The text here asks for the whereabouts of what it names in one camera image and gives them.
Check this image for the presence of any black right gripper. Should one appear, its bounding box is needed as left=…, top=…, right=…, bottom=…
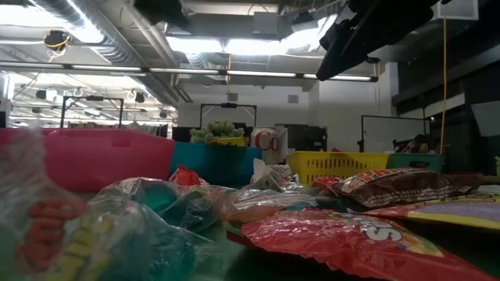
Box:
left=315, top=0, right=442, bottom=82

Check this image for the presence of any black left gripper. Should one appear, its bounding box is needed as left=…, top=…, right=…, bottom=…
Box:
left=134, top=0, right=191, bottom=28

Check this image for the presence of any yellow Sour Patch Kids packet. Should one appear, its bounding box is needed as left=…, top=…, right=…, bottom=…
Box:
left=209, top=136, right=250, bottom=148
left=362, top=194, right=500, bottom=231

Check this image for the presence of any small red candy packet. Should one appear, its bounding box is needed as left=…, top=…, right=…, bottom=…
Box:
left=311, top=175, right=345, bottom=193

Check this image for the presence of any white red candy wrapper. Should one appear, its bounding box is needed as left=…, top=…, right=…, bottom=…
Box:
left=249, top=158, right=300, bottom=187

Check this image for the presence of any long LED light bar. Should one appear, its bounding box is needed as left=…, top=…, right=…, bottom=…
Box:
left=0, top=60, right=379, bottom=83

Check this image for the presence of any black cabinet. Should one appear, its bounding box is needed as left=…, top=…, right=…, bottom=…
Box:
left=287, top=124, right=328, bottom=152

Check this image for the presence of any yellow plastic basket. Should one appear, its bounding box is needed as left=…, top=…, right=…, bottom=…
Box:
left=286, top=151, right=391, bottom=187

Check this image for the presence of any artificial green succulent plant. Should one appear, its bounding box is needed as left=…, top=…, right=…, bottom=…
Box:
left=189, top=119, right=246, bottom=144

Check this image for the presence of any teal plastic bin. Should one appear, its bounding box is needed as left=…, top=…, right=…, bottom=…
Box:
left=386, top=152, right=445, bottom=173

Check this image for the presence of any brown PayDay packet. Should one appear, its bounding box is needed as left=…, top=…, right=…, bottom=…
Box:
left=330, top=167, right=485, bottom=210

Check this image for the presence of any pink plastic bin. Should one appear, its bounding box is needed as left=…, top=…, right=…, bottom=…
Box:
left=0, top=127, right=176, bottom=192

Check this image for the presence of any blue plastic bin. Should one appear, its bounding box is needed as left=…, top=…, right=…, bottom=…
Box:
left=170, top=140, right=263, bottom=187

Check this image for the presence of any clear orange gummy bag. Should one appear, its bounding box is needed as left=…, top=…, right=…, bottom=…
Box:
left=220, top=187, right=320, bottom=223

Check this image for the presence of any clear blue gummy bag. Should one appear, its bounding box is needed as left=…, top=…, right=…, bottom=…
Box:
left=87, top=177, right=220, bottom=231

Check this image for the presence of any red Skittles packet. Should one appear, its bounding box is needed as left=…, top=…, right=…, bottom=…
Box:
left=241, top=207, right=500, bottom=281

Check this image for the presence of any clear gummy rings bag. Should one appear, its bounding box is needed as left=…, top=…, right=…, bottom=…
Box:
left=0, top=130, right=204, bottom=281

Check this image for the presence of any white board black frame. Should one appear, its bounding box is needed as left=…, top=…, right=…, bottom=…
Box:
left=359, top=115, right=430, bottom=154

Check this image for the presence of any black hanging camera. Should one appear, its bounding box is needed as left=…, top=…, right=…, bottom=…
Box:
left=42, top=30, right=72, bottom=63

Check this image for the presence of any black metal rig frame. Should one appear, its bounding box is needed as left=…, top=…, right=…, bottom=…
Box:
left=200, top=102, right=258, bottom=130
left=60, top=95, right=125, bottom=130

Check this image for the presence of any yellow power cable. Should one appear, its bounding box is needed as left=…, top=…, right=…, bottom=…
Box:
left=440, top=17, right=449, bottom=155

